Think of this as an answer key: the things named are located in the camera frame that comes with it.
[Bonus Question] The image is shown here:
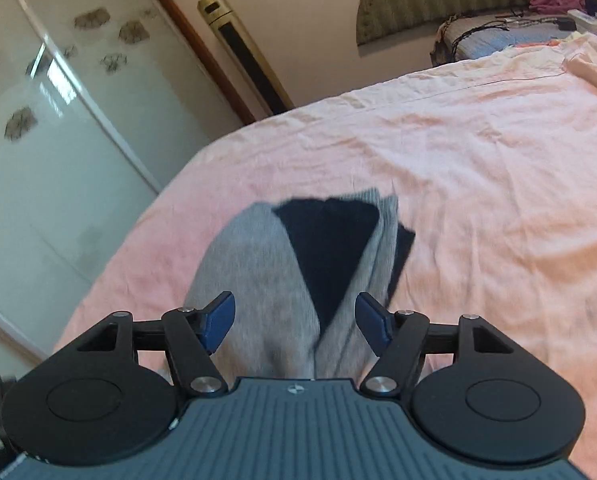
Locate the pale peach blanket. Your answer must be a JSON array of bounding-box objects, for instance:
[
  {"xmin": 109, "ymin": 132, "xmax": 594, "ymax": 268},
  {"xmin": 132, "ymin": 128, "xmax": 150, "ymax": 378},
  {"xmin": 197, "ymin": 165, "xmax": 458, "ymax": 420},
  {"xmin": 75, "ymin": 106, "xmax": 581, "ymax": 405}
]
[{"xmin": 563, "ymin": 34, "xmax": 597, "ymax": 107}]

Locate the floral glass wardrobe door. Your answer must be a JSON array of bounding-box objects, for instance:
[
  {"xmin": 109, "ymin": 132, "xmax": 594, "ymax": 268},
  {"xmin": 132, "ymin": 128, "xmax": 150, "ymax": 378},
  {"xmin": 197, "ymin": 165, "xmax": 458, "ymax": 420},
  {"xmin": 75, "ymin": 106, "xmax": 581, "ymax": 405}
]
[{"xmin": 0, "ymin": 0, "xmax": 245, "ymax": 378}]

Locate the pink bed sheet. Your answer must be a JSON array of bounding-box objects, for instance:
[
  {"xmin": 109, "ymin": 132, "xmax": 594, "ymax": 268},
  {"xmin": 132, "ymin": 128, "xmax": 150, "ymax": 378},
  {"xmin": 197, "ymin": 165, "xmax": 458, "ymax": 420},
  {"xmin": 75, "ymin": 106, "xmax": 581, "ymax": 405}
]
[{"xmin": 53, "ymin": 35, "xmax": 597, "ymax": 471}]

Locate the wooden door frame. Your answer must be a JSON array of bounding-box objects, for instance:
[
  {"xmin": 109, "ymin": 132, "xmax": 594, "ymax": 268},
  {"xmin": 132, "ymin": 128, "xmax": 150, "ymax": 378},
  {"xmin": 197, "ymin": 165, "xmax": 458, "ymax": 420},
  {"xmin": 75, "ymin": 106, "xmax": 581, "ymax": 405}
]
[{"xmin": 130, "ymin": 0, "xmax": 257, "ymax": 126}]

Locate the blue grey bedding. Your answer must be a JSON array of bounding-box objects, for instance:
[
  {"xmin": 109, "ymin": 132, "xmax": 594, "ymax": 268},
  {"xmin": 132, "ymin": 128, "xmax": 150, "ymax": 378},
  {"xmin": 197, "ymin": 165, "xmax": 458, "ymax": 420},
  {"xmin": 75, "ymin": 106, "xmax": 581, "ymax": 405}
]
[{"xmin": 430, "ymin": 10, "xmax": 597, "ymax": 67}]

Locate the purple cloth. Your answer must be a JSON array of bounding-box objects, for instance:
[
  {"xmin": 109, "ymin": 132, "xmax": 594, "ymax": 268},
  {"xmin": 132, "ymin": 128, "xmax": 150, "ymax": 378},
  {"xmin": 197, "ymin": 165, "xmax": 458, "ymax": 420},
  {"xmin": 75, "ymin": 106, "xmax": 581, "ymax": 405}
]
[{"xmin": 529, "ymin": 0, "xmax": 587, "ymax": 16}]

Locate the gold tower air conditioner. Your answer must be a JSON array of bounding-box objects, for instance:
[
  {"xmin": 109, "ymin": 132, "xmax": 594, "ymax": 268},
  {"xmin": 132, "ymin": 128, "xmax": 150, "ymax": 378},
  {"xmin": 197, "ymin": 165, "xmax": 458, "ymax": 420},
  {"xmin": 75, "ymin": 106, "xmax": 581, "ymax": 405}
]
[{"xmin": 197, "ymin": 0, "xmax": 296, "ymax": 114}]

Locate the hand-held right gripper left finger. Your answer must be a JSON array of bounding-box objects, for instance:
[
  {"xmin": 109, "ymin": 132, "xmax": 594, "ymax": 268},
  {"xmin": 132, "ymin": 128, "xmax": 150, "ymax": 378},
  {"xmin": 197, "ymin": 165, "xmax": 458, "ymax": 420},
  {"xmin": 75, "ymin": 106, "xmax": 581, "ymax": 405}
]
[{"xmin": 76, "ymin": 291, "xmax": 236, "ymax": 395}]

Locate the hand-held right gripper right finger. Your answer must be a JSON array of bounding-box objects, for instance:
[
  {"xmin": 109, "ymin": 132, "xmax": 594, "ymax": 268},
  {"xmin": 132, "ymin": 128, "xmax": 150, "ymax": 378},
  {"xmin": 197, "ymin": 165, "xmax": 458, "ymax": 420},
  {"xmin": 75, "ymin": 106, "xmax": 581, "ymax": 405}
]
[{"xmin": 355, "ymin": 291, "xmax": 523, "ymax": 396}]

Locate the grey sweater with navy sleeves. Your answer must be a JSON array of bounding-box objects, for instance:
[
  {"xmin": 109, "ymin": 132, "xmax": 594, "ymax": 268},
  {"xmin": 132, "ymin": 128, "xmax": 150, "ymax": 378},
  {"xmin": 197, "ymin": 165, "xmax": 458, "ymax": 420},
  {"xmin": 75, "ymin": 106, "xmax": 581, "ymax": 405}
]
[{"xmin": 161, "ymin": 187, "xmax": 417, "ymax": 381}]

